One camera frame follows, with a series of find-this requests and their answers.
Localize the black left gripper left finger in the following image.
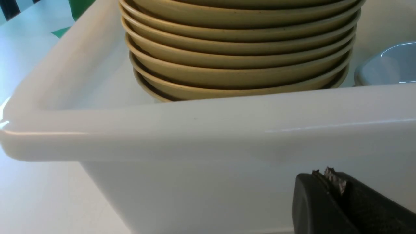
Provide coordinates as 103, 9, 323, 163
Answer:
292, 174, 360, 234

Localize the large white plastic bin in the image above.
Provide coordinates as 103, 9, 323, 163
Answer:
1, 0, 415, 234

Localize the green backdrop cloth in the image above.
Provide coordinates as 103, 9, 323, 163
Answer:
51, 0, 95, 38

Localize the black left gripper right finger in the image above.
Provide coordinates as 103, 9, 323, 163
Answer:
325, 170, 416, 234

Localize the stack of white sauce dishes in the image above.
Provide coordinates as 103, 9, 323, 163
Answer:
354, 41, 416, 86

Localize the stack of yellow noodle bowls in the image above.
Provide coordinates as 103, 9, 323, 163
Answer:
119, 0, 365, 102

